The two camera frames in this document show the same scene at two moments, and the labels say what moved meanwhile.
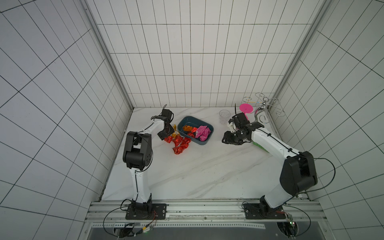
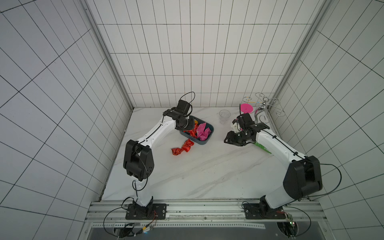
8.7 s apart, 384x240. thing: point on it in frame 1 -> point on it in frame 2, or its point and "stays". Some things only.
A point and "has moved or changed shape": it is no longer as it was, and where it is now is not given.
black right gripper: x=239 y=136 stays
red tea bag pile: x=178 y=150 stays
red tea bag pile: x=180 y=141 has moved or changed shape
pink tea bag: x=199 y=131 stays
